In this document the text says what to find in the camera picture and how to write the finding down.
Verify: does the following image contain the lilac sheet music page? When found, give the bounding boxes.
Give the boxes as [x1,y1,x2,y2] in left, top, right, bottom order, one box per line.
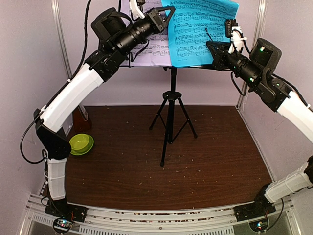
[121,0,172,67]

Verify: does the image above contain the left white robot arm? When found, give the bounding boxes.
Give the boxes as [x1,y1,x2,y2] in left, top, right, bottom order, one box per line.
[32,6,175,217]

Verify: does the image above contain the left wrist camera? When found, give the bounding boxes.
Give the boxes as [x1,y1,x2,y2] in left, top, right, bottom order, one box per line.
[129,0,146,21]

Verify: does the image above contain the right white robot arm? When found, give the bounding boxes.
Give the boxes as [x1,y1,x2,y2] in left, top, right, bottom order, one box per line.
[206,38,313,216]

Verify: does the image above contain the black music stand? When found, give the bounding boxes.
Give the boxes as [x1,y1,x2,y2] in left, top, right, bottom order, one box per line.
[122,0,235,167]

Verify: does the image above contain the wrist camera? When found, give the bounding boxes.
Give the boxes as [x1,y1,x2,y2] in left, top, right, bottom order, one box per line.
[129,0,146,21]
[224,19,249,54]

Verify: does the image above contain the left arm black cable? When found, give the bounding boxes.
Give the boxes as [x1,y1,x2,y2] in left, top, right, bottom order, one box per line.
[20,0,93,164]

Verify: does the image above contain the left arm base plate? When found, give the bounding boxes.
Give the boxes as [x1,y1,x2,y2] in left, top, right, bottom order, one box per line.
[45,204,88,222]

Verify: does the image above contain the brown wooden metronome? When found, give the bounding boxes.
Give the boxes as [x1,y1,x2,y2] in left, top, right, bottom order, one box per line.
[72,107,92,133]

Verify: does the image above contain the blue sheet music page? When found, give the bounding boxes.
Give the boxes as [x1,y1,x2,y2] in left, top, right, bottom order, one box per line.
[162,0,239,68]

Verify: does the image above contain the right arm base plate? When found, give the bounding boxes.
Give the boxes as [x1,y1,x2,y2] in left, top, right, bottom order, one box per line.
[234,203,276,222]

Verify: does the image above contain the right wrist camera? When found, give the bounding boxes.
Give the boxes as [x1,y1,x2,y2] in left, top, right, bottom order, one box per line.
[224,19,249,54]

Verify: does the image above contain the aluminium front rail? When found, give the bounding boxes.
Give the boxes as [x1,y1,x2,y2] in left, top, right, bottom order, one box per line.
[25,193,294,235]

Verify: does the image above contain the green bowl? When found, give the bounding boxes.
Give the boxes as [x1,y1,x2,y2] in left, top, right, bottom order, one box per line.
[69,133,94,156]

